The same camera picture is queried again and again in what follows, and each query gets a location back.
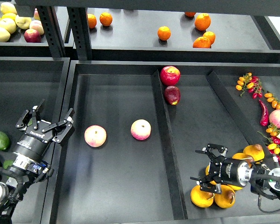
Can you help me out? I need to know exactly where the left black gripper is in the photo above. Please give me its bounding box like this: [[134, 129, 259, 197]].
[[13, 99, 75, 163]]

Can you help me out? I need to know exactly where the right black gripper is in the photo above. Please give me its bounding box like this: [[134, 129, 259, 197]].
[[190, 143, 247, 194]]

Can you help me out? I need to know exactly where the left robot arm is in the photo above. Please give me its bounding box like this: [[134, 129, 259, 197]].
[[0, 103, 75, 224]]

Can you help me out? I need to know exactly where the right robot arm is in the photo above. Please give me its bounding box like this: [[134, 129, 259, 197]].
[[190, 143, 280, 209]]

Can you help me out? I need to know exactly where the green avocado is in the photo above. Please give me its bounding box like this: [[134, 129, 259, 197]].
[[0, 131, 10, 151], [3, 160, 14, 169], [27, 119, 33, 126]]

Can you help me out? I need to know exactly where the black tray divider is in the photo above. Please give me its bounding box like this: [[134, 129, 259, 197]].
[[151, 70, 188, 220], [207, 71, 280, 169]]

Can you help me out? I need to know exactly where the black left tray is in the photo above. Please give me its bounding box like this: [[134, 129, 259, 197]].
[[0, 57, 70, 224]]

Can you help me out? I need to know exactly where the black tray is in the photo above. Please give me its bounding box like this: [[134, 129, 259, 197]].
[[50, 61, 280, 224], [0, 57, 70, 224]]

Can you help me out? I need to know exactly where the pink apple left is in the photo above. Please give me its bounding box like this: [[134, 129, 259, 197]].
[[84, 125, 107, 147]]

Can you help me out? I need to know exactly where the pink apple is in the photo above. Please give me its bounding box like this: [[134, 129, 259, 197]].
[[131, 119, 151, 140], [84, 125, 107, 147], [269, 109, 280, 129]]

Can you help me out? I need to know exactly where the mixed cherry tomato bunch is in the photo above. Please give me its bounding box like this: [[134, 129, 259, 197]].
[[258, 124, 280, 165]]

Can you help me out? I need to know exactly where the red chili pepper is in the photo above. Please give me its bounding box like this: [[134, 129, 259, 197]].
[[259, 99, 269, 126]]

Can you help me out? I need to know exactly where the pink apple right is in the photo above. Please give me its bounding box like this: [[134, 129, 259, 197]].
[[269, 109, 280, 129]]

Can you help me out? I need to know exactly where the orange cherry tomato bunch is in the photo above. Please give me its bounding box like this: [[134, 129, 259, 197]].
[[264, 92, 280, 110]]

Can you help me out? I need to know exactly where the red apple on shelf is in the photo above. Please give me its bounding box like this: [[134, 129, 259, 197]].
[[24, 29, 41, 43]]

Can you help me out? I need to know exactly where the pink apple centre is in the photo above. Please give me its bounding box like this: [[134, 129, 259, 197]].
[[131, 119, 151, 140]]

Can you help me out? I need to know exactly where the dark red apple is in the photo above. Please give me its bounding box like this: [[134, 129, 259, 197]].
[[164, 86, 181, 105]]

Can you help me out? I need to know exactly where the black centre tray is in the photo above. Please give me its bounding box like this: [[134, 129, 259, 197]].
[[50, 61, 280, 224]]

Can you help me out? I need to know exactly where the peach on shelf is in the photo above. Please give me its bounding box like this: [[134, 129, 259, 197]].
[[29, 20, 44, 35]]

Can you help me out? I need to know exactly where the bright red apple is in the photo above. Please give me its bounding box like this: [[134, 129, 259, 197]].
[[160, 66, 181, 86]]

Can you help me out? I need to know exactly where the yellow lemon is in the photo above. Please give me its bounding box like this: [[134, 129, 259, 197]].
[[1, 13, 17, 21]]

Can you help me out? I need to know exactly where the black shelf post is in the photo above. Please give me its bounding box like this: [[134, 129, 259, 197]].
[[36, 6, 66, 57], [67, 7, 92, 61]]

